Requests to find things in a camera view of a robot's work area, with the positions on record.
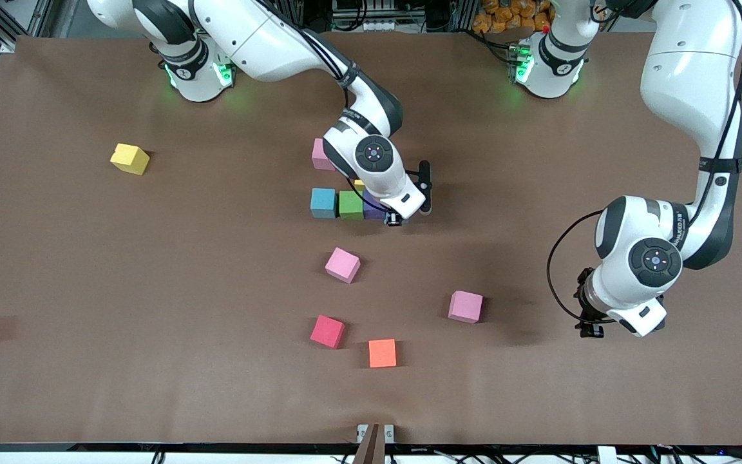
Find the red foam cube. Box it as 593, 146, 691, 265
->
310, 314, 346, 349

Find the purple foam cube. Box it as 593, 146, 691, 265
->
363, 190, 388, 221

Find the brown paper table cover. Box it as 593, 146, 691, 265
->
0, 32, 742, 445

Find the green foam cube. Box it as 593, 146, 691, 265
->
338, 190, 365, 220

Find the blue foam cube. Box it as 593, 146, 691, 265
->
310, 188, 338, 219

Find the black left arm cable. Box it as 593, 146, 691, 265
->
546, 209, 605, 323

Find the pink foam cube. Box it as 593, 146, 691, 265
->
325, 247, 361, 284
448, 291, 484, 324
311, 138, 337, 171

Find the orange foam cube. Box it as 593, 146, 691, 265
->
368, 339, 397, 369

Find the white socket box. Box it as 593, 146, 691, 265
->
331, 0, 404, 33

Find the metal clamp bracket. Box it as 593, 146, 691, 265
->
353, 423, 395, 464

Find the bag of orange items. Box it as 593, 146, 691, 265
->
472, 0, 555, 34

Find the aluminium frame profile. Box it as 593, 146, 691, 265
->
0, 0, 56, 52

